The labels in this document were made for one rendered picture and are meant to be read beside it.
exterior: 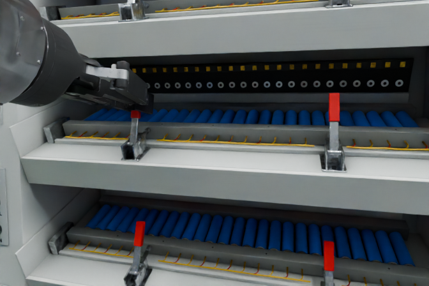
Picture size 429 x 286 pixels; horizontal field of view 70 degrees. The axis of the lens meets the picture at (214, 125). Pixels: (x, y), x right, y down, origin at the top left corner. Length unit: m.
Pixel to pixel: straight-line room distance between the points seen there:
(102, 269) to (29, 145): 0.22
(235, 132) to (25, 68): 0.29
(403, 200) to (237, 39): 0.27
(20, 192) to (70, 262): 0.14
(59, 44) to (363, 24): 0.31
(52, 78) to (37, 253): 0.39
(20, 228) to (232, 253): 0.33
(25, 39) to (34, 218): 0.39
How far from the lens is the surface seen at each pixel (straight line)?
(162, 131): 0.48
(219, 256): 0.51
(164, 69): 0.58
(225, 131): 0.45
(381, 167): 0.42
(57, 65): 0.27
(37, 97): 0.28
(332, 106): 0.40
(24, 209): 0.57
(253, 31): 0.39
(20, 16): 0.25
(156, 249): 0.54
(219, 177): 0.40
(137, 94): 0.35
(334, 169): 0.39
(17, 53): 0.24
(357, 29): 0.39
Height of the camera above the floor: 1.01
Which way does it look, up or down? 4 degrees down
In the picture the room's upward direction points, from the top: straight up
